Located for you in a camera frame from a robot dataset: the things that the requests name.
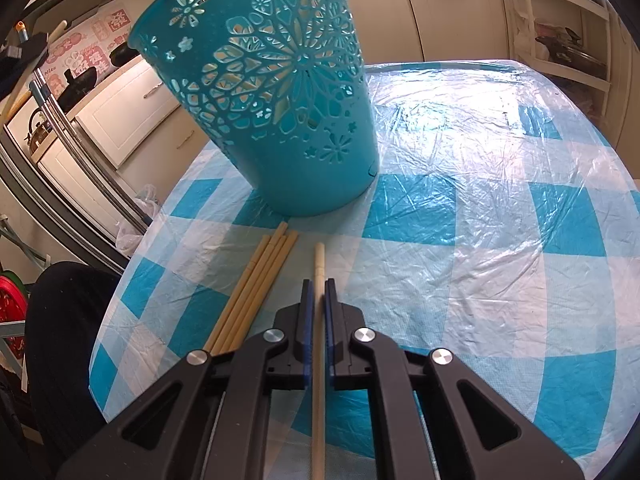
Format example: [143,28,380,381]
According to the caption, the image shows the cream base cabinet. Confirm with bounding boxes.
[340,0,501,63]

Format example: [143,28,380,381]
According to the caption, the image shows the black frying pan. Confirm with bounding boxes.
[107,42,137,68]

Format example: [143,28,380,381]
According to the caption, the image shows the teal perforated plastic basket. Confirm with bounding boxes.
[127,0,381,218]

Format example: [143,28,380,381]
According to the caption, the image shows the bunch of wooden chopsticks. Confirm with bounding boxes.
[202,221,301,356]

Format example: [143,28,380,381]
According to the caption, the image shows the blue checked plastic tablecloth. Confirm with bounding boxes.
[87,57,640,480]

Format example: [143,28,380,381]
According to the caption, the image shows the red paper wall stickers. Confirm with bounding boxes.
[47,5,133,96]

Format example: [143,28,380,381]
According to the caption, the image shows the mop pole with orange tip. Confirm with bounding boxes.
[14,20,51,106]

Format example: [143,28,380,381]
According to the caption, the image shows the pale single chopstick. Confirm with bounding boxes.
[310,241,328,480]

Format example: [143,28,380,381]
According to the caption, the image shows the grey sliding door frame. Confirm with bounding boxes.
[0,75,151,276]

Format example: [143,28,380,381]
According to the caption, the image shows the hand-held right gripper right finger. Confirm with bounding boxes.
[324,277,586,480]

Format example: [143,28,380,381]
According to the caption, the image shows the white rolling storage cart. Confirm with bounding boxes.
[495,0,616,106]

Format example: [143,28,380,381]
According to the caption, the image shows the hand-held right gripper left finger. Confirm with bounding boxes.
[55,278,315,480]

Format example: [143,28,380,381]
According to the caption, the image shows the black wok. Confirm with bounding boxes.
[59,66,100,107]

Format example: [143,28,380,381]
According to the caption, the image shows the red patterned bag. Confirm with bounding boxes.
[0,274,28,358]

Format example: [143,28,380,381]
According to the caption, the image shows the cream drawer cabinet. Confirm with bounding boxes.
[35,55,211,196]

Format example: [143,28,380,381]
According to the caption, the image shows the steel stovetop kettle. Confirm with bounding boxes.
[26,107,55,157]

